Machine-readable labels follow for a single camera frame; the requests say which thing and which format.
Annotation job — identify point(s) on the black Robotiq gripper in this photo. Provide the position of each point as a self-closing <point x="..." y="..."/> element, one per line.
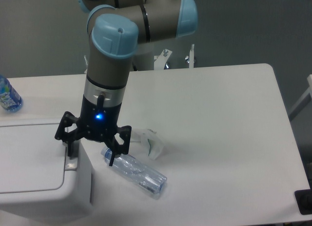
<point x="95" y="124"/>

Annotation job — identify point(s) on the white plastic trash can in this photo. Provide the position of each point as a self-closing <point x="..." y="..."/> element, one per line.
<point x="38" y="180"/>

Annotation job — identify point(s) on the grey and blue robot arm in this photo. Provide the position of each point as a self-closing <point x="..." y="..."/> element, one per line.
<point x="115" y="28"/>

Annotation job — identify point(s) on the crushed clear plastic bottle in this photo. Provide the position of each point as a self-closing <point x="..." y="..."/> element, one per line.
<point x="142" y="175"/>

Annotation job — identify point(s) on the crumpled white paper wrapper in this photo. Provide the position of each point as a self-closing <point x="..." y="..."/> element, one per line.
<point x="152" y="144"/>

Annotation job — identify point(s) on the blue labelled water bottle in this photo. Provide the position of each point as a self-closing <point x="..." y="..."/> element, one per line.
<point x="10" y="100"/>

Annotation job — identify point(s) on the black clamp at table edge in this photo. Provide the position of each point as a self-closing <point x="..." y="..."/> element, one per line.
<point x="304" y="201"/>

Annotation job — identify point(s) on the white metal base frame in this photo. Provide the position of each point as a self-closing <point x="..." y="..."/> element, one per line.
<point x="169" y="59"/>

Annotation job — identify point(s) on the white frame at right edge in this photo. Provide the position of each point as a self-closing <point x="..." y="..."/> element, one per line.
<point x="303" y="101"/>

